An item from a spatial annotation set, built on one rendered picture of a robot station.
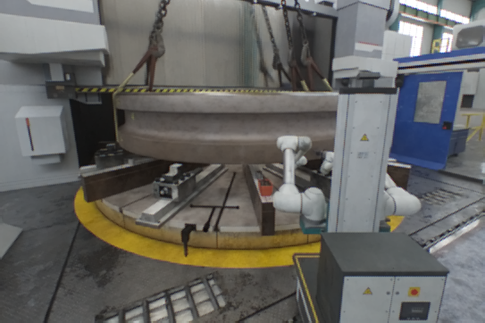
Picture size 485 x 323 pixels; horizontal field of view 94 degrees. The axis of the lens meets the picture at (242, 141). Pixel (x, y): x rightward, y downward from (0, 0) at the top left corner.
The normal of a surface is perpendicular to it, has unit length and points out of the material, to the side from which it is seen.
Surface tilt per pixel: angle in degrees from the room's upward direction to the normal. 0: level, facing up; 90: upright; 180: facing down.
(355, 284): 90
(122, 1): 90
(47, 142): 90
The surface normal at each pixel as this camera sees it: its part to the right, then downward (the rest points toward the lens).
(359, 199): 0.00, 0.20
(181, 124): -0.31, 0.19
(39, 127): 0.46, 0.18
